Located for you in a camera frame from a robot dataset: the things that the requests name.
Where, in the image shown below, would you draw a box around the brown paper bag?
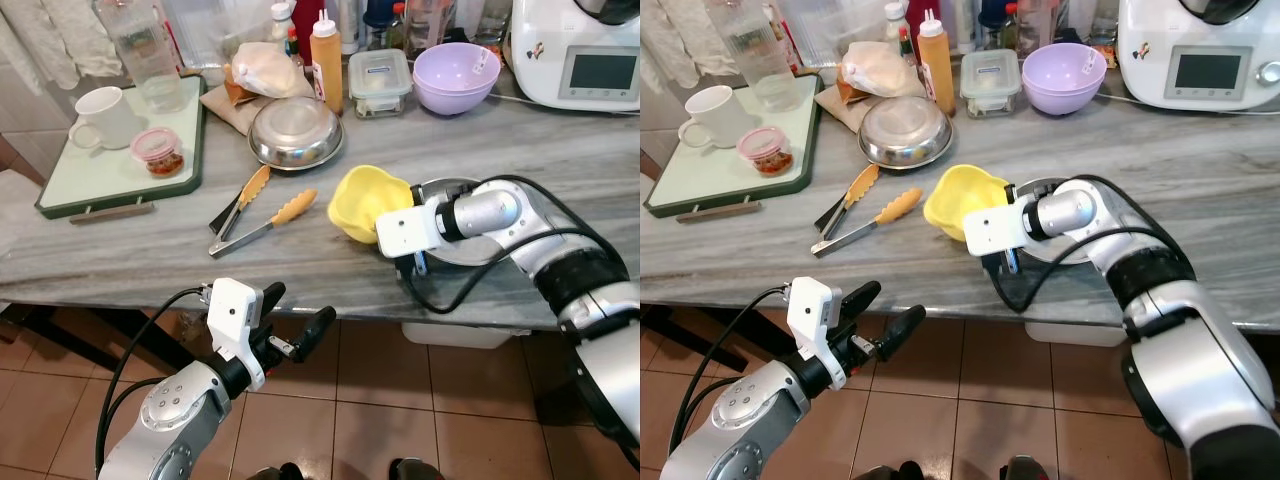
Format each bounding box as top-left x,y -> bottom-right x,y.
200,80 -> 263,136
815,80 -> 873,133

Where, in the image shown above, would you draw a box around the white plastic storage box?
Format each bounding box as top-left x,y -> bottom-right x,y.
400,322 -> 521,349
1025,322 -> 1131,347

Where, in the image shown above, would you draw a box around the yellow plastic bowl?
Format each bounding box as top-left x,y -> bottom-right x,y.
922,164 -> 1013,241
328,165 -> 416,244

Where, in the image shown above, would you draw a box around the large clear plastic bottle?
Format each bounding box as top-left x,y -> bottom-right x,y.
95,0 -> 189,113
705,0 -> 801,113

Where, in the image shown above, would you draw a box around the white ceramic mug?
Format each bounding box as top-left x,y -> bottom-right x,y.
68,86 -> 149,151
678,85 -> 759,151

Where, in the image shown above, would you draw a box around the glass container with green lid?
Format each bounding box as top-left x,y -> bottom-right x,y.
348,48 -> 413,119
960,48 -> 1023,119

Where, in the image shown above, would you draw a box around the deep steel bowl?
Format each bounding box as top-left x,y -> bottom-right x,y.
858,96 -> 953,169
248,97 -> 346,171

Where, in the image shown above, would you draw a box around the white kitchen appliance with screen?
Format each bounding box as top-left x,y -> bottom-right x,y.
510,0 -> 641,111
1117,0 -> 1280,111

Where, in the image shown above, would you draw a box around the white capped sauce bottle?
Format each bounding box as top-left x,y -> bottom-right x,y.
884,2 -> 911,56
270,2 -> 299,56

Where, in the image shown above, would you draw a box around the orange sauce squeeze bottle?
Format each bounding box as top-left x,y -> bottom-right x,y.
310,10 -> 345,116
918,10 -> 956,116

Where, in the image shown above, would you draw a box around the green rimmed white tray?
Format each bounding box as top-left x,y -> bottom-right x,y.
35,75 -> 208,219
645,75 -> 823,219

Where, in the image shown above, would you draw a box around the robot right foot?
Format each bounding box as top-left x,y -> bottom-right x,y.
390,458 -> 446,480
995,456 -> 1051,480

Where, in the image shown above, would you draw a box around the steel tongs with orange tips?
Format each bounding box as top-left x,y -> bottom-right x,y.
810,163 -> 923,257
208,165 -> 319,259

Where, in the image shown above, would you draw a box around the white hanging towel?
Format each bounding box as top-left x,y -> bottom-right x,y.
0,0 -> 126,91
640,0 -> 736,91

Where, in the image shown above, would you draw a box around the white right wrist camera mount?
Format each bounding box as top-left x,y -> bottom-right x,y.
962,205 -> 1037,257
375,205 -> 447,259

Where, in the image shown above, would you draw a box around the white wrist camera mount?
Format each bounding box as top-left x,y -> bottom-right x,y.
375,205 -> 447,259
785,276 -> 847,391
205,278 -> 267,393
962,205 -> 1037,257

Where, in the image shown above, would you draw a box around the white paper wrapped food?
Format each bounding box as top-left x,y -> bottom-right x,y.
840,42 -> 926,101
228,42 -> 316,101

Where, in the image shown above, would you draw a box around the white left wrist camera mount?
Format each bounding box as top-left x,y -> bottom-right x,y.
205,278 -> 267,393
785,276 -> 847,391

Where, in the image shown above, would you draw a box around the purple plastic bowl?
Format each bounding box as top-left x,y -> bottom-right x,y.
1022,42 -> 1109,116
412,42 -> 503,116

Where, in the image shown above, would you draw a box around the small pink lidded container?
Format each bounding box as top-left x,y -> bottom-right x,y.
737,127 -> 796,177
130,127 -> 186,178

